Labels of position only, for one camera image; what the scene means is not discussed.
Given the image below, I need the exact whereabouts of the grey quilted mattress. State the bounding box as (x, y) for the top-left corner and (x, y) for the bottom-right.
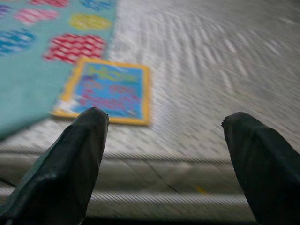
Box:
(0, 0), (300, 218)

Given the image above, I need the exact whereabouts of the teal blanket with colourful hearts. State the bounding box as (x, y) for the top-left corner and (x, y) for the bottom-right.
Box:
(0, 0), (118, 141)

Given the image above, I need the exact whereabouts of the blue yellow children's book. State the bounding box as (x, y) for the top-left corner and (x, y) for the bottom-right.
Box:
(49, 57), (151, 127)

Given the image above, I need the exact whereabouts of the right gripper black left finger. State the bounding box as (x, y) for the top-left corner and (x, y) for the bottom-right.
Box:
(0, 106), (110, 225)

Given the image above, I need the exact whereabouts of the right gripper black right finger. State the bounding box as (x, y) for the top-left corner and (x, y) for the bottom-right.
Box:
(221, 112), (300, 225)

